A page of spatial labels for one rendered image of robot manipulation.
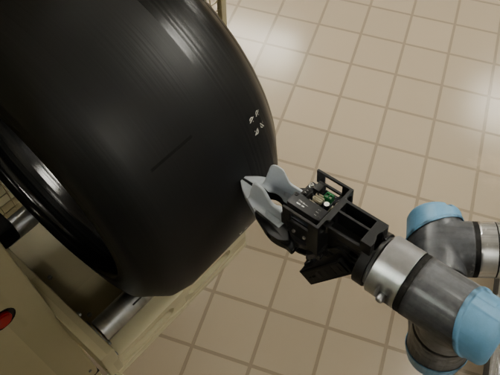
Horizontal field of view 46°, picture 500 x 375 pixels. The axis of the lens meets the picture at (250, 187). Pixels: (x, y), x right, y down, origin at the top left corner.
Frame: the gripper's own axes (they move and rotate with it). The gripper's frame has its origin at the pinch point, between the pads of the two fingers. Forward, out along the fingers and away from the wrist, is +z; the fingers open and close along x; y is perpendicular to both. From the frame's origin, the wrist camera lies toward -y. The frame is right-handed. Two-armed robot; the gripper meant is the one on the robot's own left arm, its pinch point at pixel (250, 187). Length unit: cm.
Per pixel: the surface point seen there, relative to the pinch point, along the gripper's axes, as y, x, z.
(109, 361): -30.2, 25.7, 11.5
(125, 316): -30.7, 18.5, 15.6
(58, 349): -37, 30, 24
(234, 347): -121, -11, 28
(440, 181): -122, -111, 11
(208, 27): 17.3, -6.4, 10.7
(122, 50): 19.9, 4.6, 13.5
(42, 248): -39, 18, 45
